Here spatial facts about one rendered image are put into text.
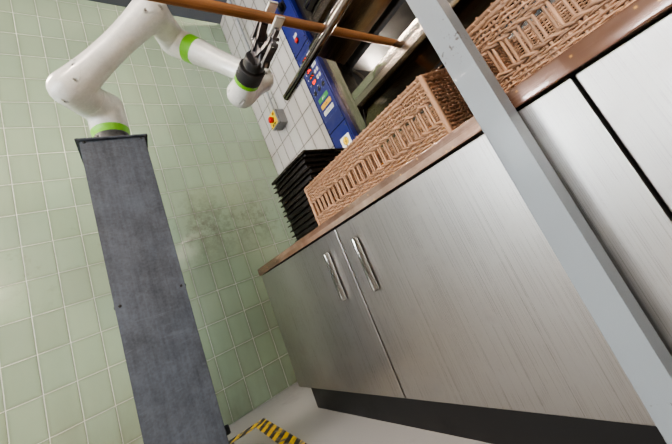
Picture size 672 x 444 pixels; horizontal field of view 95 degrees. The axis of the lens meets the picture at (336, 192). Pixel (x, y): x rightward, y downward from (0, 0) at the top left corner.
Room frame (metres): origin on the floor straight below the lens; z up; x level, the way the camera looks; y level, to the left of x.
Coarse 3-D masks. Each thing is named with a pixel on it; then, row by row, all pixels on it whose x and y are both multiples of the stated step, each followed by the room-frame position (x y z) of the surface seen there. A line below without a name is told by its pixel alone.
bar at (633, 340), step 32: (416, 0) 0.42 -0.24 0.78; (448, 32) 0.41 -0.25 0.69; (448, 64) 0.43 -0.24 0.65; (480, 64) 0.41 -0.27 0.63; (288, 96) 1.10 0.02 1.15; (480, 96) 0.42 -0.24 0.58; (512, 128) 0.41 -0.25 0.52; (512, 160) 0.42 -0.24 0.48; (544, 160) 0.42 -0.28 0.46; (544, 192) 0.41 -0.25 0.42; (544, 224) 0.43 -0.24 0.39; (576, 224) 0.41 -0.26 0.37; (576, 256) 0.42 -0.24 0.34; (608, 256) 0.43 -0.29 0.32; (576, 288) 0.43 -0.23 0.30; (608, 288) 0.41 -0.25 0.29; (608, 320) 0.42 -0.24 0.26; (640, 320) 0.41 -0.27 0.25; (640, 352) 0.42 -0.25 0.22; (640, 384) 0.43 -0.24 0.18
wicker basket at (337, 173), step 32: (416, 96) 0.60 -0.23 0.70; (448, 96) 0.62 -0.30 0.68; (384, 128) 0.68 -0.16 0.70; (416, 128) 0.63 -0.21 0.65; (448, 128) 0.58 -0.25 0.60; (352, 160) 0.79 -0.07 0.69; (384, 160) 0.72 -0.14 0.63; (320, 192) 0.94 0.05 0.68; (352, 192) 0.83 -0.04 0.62; (320, 224) 0.99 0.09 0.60
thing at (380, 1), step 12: (360, 0) 1.05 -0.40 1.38; (372, 0) 1.06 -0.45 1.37; (384, 0) 1.08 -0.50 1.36; (348, 12) 1.09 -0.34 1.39; (360, 12) 1.10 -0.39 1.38; (372, 12) 1.12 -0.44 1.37; (348, 24) 1.14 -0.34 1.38; (360, 24) 1.16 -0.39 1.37; (372, 24) 1.18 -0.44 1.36; (336, 36) 1.19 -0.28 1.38; (324, 48) 1.24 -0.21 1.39; (336, 48) 1.25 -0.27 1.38; (348, 48) 1.27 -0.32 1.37; (336, 60) 1.33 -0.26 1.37
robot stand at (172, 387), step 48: (96, 144) 0.95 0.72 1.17; (144, 144) 1.03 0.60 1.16; (96, 192) 0.93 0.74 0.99; (144, 192) 1.01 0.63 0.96; (144, 240) 0.99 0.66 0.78; (144, 288) 0.97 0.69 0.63; (144, 336) 0.95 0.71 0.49; (192, 336) 1.03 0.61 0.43; (144, 384) 0.94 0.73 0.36; (192, 384) 1.01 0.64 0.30; (144, 432) 0.92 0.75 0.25; (192, 432) 0.99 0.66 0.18
